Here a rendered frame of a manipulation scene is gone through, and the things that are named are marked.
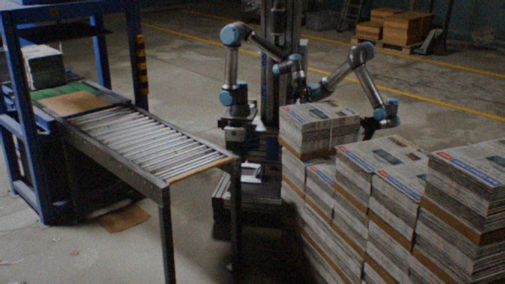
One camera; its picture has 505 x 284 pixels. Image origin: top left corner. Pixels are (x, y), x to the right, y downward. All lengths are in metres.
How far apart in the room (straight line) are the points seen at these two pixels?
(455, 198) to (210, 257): 1.97
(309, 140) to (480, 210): 1.21
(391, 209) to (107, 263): 2.01
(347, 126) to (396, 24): 6.13
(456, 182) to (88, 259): 2.49
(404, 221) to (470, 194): 0.39
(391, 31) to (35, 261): 6.91
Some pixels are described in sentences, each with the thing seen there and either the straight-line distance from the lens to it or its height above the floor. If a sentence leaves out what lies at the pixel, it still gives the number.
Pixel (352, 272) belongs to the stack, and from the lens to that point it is 2.57.
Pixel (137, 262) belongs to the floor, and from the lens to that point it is 3.46.
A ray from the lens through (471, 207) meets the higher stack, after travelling 1.82.
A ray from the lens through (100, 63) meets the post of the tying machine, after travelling 4.47.
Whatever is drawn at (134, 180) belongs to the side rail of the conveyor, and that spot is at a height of 0.73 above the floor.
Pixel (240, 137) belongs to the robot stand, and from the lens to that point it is 3.37.
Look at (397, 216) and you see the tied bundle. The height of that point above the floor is 0.95.
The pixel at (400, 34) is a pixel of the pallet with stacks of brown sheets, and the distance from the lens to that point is 8.86.
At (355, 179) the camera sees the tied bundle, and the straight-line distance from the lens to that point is 2.35.
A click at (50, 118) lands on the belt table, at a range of 3.76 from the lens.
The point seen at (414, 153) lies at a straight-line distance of 2.43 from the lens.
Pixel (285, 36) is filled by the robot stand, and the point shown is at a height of 1.34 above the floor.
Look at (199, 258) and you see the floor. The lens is 3.43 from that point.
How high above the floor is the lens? 2.06
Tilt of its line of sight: 24 degrees down
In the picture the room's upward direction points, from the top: straight up
